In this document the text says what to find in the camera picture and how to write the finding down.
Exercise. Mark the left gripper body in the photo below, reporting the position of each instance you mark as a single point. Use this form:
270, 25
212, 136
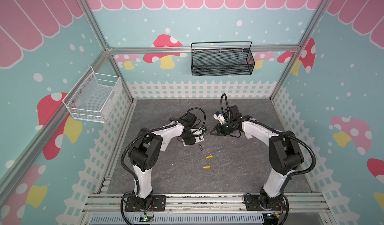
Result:
188, 138

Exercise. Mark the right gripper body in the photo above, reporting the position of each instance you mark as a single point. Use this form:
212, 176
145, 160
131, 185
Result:
222, 129

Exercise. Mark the white battery cover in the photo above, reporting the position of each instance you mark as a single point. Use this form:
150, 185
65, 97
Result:
248, 136

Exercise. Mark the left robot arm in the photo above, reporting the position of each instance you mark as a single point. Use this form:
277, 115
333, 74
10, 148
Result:
141, 155

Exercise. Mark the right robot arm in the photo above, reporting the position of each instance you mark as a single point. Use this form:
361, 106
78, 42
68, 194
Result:
285, 155

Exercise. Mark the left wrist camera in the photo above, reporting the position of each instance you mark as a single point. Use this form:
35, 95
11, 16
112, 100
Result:
198, 132

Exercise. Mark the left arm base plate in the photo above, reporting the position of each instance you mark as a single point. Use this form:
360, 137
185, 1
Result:
153, 203

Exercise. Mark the black wire mesh basket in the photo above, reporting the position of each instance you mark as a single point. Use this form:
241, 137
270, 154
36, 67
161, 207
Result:
228, 58

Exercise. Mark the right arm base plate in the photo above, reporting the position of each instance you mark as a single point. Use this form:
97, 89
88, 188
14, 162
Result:
253, 202

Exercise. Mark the white vented cable duct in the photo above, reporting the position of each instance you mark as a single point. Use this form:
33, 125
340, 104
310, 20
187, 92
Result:
197, 219

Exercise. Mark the white wire mesh basket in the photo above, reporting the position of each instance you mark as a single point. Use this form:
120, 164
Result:
93, 97

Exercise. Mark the aluminium mounting rail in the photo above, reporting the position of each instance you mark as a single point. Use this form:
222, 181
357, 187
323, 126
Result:
208, 203

